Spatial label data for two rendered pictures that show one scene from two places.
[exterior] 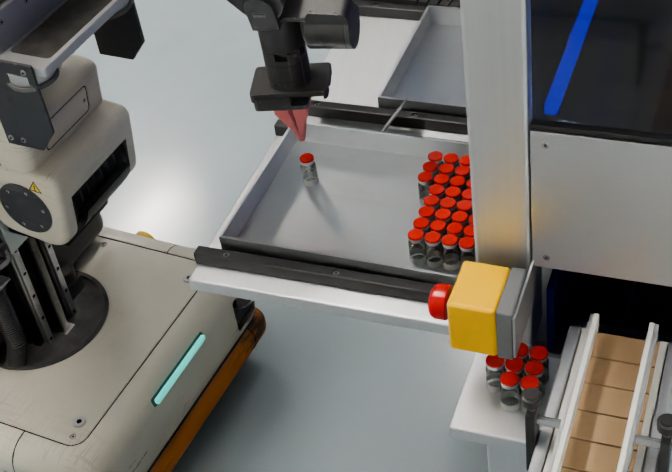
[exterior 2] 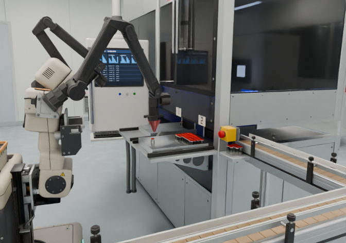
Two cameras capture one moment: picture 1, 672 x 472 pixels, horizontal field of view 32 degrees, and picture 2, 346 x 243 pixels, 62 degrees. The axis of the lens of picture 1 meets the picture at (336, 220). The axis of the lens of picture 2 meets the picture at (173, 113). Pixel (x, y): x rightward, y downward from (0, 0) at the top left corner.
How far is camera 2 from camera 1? 134 cm
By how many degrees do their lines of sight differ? 54
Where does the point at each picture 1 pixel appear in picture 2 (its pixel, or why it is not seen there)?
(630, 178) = (245, 101)
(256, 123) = not seen: hidden behind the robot
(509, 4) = (229, 67)
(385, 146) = (160, 139)
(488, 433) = (239, 157)
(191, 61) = not seen: outside the picture
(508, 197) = (226, 110)
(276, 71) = (155, 110)
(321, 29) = (165, 99)
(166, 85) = not seen: outside the picture
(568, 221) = (235, 114)
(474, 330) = (232, 134)
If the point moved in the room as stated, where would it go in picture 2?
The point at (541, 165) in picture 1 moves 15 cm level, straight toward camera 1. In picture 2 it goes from (231, 101) to (254, 104)
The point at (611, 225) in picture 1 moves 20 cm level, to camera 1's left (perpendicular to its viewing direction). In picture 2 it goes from (242, 113) to (224, 117)
